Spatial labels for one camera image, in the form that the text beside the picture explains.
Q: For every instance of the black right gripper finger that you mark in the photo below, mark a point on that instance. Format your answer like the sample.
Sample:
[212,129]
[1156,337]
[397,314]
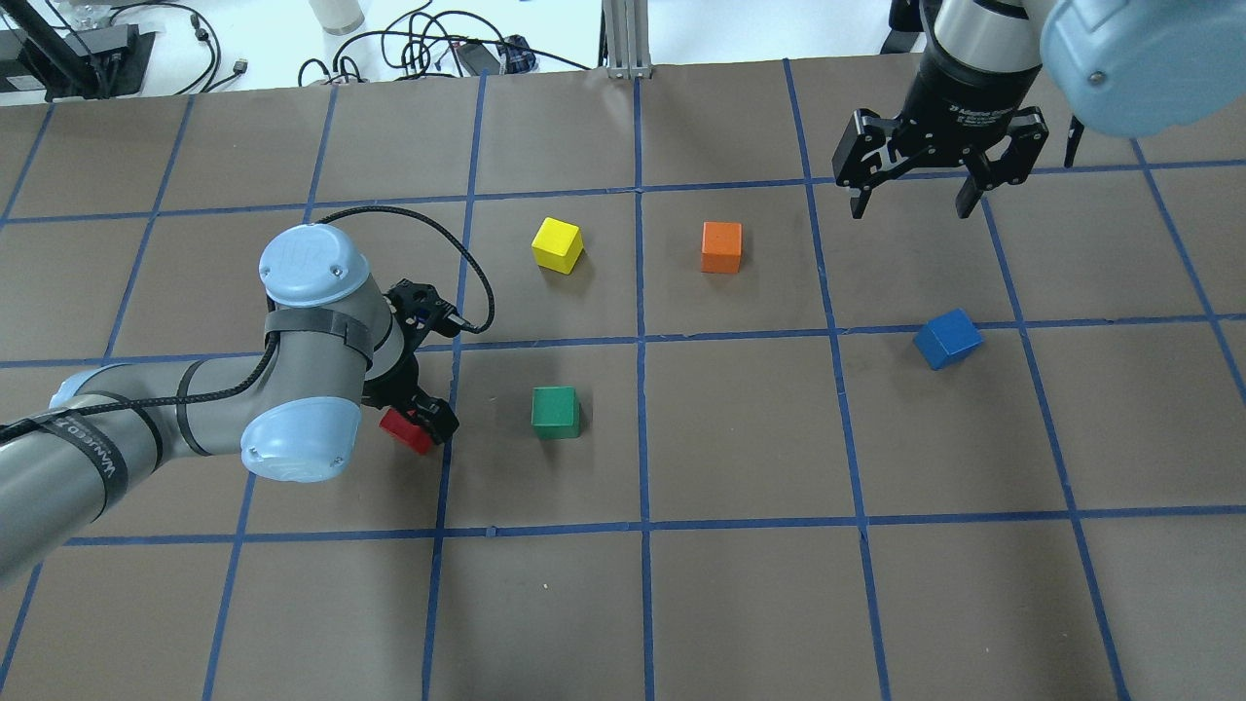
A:
[969,196]
[859,200]

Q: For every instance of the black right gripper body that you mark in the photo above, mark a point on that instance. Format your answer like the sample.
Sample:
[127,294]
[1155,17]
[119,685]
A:
[961,105]

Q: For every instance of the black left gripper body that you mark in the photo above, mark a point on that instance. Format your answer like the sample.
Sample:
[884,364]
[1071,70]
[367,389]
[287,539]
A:
[396,379]

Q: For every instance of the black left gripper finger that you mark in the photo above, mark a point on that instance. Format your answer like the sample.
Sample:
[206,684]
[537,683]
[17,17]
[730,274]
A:
[435,417]

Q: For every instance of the red wooden block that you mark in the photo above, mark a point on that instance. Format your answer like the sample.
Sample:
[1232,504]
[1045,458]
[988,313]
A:
[406,431]

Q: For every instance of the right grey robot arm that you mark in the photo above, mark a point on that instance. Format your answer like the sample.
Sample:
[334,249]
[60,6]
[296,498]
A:
[1127,69]

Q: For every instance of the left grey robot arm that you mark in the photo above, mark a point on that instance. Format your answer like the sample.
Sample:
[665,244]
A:
[334,345]

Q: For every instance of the green wooden block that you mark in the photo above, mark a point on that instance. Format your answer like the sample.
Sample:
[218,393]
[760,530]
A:
[555,413]

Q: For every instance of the orange wooden block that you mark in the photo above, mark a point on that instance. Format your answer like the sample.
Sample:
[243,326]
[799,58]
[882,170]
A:
[721,247]

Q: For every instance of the blue wooden block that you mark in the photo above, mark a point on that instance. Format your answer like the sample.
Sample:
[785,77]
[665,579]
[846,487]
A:
[948,339]

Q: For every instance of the yellow wooden block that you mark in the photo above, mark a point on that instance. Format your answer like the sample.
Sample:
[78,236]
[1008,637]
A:
[557,245]

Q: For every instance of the black power adapter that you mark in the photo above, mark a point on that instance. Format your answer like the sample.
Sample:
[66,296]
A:
[477,58]

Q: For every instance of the white cylinder bottle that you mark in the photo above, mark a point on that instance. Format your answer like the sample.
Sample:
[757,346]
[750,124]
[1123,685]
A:
[338,17]

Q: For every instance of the black equipment stand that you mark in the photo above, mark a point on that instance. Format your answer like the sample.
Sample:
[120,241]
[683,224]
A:
[96,63]

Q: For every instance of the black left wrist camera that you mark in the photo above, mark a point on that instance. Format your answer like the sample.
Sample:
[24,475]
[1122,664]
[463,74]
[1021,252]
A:
[419,309]

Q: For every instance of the aluminium frame post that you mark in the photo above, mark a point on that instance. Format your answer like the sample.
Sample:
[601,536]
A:
[626,34]

